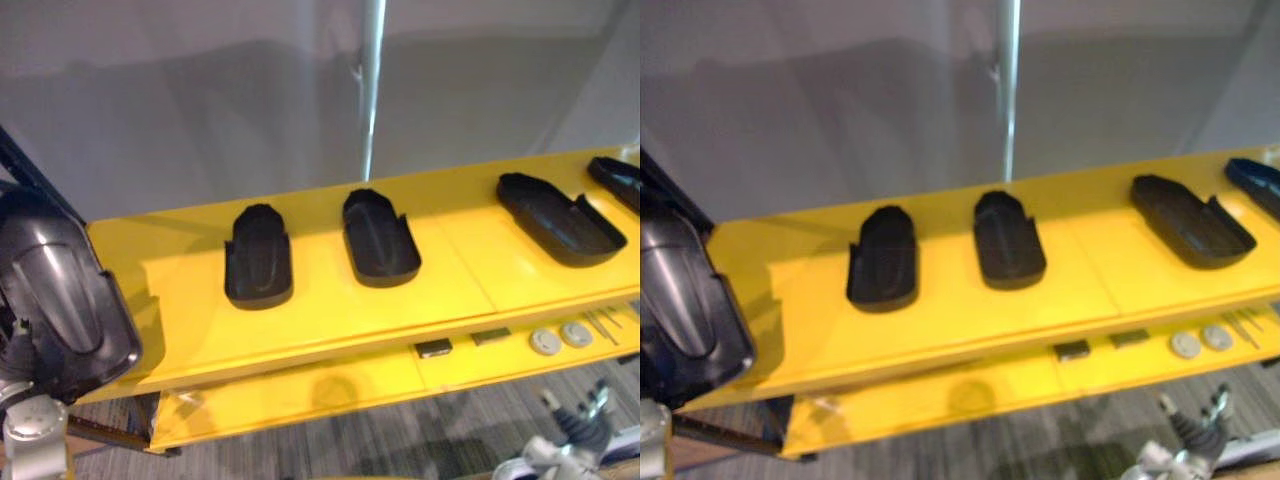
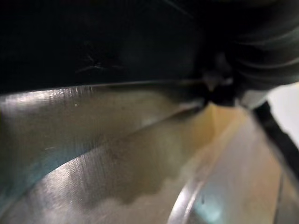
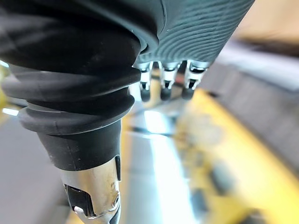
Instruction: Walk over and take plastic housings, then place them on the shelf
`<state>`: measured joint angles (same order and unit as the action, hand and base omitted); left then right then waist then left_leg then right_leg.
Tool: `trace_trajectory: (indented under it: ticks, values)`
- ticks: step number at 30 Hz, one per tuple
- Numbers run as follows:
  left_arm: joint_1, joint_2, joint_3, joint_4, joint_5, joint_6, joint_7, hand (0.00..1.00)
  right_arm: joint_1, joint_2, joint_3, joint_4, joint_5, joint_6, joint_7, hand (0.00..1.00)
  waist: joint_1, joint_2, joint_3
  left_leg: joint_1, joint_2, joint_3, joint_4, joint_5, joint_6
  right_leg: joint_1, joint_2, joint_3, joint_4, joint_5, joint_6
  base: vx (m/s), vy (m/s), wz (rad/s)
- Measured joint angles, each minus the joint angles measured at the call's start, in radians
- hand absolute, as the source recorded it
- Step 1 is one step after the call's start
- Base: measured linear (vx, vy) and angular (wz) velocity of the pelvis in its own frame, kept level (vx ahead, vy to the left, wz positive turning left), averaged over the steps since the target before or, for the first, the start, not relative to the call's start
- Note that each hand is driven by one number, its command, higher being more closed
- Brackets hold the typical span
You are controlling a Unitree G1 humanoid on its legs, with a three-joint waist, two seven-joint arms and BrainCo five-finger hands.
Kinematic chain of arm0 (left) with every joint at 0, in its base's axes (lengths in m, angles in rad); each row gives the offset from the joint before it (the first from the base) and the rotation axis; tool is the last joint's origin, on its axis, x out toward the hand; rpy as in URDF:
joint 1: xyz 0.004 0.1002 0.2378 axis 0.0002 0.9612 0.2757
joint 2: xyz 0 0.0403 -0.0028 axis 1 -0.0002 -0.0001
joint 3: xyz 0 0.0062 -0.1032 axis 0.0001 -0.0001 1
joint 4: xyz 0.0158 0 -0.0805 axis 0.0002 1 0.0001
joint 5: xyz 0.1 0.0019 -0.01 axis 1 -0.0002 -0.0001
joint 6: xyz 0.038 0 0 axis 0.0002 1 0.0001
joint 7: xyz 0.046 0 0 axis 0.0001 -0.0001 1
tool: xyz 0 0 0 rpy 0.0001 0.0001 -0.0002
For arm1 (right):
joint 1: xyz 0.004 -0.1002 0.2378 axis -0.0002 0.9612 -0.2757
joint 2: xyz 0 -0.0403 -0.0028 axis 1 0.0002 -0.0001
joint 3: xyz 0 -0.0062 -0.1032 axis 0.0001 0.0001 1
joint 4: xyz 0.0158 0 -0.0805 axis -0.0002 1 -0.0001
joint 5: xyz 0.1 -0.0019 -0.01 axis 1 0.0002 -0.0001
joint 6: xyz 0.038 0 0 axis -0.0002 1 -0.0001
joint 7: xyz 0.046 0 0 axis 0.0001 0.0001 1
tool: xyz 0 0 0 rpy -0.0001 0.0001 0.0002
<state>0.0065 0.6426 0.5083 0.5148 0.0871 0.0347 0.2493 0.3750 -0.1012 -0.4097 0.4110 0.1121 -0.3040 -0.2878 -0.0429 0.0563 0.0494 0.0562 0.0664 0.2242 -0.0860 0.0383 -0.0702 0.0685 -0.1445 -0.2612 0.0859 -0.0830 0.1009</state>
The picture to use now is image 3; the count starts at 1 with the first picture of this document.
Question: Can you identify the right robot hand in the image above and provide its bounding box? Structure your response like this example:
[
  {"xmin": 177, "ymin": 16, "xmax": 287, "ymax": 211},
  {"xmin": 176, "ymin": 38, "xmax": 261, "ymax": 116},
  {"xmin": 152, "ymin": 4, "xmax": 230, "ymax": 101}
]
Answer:
[{"xmin": 0, "ymin": 0, "xmax": 255, "ymax": 224}]

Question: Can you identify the yellow metal shelf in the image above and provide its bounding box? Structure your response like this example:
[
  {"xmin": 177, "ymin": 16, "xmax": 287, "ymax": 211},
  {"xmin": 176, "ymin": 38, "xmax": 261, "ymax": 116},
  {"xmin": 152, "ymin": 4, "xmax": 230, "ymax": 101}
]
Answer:
[{"xmin": 121, "ymin": 90, "xmax": 299, "ymax": 224}]

